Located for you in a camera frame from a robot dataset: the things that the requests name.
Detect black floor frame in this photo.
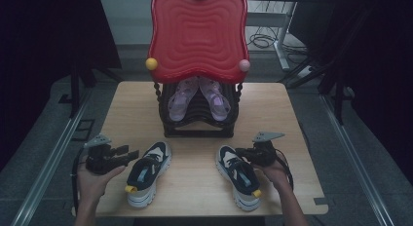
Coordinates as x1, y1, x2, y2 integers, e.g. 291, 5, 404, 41
71, 118, 95, 142

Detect person's left hand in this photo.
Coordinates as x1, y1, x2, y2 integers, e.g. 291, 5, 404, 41
76, 156, 127, 206

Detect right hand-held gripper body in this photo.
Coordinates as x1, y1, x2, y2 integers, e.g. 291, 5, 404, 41
247, 132, 286, 168

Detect purple sandal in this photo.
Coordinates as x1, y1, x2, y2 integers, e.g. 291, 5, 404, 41
198, 77, 232, 122
167, 77, 200, 123

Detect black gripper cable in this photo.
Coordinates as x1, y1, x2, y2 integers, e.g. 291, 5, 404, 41
70, 147, 87, 215
274, 148, 295, 191

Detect metal floor rail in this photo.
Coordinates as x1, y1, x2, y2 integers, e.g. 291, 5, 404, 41
319, 94, 395, 226
9, 89, 95, 226

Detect black tripod stand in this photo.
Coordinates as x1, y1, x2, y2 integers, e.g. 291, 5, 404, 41
57, 54, 124, 119
279, 11, 361, 125

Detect person's right hand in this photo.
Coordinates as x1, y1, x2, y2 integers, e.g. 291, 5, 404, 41
254, 159, 289, 190

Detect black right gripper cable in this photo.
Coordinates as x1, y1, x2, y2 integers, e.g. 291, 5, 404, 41
274, 148, 295, 191

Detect navy and white sneaker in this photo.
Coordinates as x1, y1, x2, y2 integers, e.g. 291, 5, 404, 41
215, 144, 263, 212
125, 140, 173, 209

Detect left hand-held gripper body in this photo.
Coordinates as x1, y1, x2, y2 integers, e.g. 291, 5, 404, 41
83, 133, 120, 175

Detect black cables on floor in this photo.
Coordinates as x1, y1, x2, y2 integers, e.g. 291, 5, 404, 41
247, 24, 310, 57

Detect red and black shoe rack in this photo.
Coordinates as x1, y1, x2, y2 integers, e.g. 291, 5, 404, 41
144, 0, 251, 138

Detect white power strip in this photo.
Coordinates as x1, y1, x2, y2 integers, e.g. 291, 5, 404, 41
296, 65, 317, 79

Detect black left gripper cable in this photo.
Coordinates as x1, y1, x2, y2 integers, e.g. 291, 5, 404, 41
70, 147, 87, 215

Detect white desk frame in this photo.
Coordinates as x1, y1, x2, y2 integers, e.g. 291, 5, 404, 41
245, 1, 298, 73

